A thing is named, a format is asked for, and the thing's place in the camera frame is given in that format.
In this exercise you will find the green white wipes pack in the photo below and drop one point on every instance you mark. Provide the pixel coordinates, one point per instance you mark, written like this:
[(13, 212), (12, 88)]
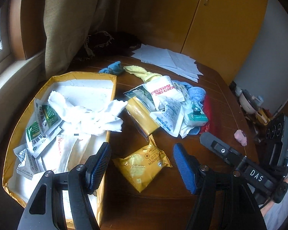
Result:
[(194, 115)]

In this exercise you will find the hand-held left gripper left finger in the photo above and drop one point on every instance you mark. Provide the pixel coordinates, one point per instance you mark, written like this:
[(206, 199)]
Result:
[(99, 165)]

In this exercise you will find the green white sachet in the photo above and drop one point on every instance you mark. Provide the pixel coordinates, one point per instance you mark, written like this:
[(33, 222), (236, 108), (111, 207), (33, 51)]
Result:
[(46, 116), (34, 134)]

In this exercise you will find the long yellow packet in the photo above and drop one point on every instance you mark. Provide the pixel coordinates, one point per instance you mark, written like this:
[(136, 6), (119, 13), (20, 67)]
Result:
[(139, 115)]

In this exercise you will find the rolled blue sock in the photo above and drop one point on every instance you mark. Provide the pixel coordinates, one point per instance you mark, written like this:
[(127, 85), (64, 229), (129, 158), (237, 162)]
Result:
[(112, 67)]

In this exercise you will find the yellow cardboard box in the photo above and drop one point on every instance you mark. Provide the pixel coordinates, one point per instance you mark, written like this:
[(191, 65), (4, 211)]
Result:
[(62, 83)]

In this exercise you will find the yellow cloth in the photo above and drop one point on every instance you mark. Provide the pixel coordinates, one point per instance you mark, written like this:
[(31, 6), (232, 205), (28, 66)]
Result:
[(139, 70)]

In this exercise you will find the red plastic bag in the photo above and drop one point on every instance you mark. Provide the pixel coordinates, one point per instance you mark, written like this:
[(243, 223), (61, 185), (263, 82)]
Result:
[(208, 110)]

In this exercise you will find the dark green clear packet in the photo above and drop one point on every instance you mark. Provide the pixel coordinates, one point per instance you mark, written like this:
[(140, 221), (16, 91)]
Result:
[(144, 97)]

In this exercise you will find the wooden wardrobe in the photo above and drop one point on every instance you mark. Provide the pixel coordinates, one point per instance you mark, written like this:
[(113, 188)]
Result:
[(206, 28)]

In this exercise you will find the white towel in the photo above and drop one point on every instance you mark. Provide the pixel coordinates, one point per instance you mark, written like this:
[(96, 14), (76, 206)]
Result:
[(86, 117)]

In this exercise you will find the blue towel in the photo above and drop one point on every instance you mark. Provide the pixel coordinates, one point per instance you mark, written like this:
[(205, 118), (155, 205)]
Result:
[(196, 93)]

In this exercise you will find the yellow mug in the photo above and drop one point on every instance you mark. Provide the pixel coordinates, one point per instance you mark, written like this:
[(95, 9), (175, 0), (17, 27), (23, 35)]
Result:
[(262, 117)]

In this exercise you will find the yellow cracker packet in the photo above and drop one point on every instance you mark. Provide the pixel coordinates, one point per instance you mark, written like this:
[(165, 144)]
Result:
[(141, 165)]

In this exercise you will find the person's right forearm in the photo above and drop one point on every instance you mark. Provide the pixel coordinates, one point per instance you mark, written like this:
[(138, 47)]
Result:
[(268, 207)]

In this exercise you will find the beige curtain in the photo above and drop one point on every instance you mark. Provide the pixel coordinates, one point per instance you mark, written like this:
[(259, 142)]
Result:
[(67, 28)]

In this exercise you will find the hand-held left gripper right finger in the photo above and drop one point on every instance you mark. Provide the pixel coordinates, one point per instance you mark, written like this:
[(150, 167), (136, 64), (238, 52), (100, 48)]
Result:
[(184, 170)]

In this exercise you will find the white printed sachet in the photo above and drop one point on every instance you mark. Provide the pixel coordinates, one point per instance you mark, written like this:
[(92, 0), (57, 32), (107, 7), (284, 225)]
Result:
[(26, 163)]

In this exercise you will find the white pouch red print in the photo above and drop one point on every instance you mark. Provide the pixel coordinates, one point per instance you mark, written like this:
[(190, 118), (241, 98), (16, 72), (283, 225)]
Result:
[(62, 146)]

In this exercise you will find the person's pale clothing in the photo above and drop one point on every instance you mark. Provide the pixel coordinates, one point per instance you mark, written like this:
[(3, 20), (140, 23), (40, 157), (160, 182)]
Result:
[(285, 216)]

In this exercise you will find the white electric cooking pot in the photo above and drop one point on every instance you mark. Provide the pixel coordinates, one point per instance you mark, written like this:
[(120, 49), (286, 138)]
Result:
[(246, 100)]

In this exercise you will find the pink plush toy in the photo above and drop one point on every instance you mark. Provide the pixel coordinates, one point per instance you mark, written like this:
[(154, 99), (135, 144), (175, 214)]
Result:
[(240, 136)]

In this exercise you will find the window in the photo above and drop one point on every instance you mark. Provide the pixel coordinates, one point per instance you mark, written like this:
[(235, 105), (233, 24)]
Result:
[(14, 40)]

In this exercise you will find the white pouch blue print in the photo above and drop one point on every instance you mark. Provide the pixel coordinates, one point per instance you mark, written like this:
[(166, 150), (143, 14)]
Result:
[(170, 117)]

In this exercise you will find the white pouch red lettering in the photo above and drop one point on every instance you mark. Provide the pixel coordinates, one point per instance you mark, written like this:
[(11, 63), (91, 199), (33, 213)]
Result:
[(163, 88)]

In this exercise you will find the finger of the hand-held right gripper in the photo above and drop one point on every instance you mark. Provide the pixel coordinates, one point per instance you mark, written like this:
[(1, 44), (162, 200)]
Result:
[(218, 148)]

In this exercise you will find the pile of white paper sheets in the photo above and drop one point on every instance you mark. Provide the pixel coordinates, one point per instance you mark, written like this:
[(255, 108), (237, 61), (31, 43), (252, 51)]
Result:
[(168, 57)]

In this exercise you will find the dark fringed cloth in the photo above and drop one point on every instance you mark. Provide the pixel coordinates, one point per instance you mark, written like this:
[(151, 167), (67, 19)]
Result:
[(120, 43)]

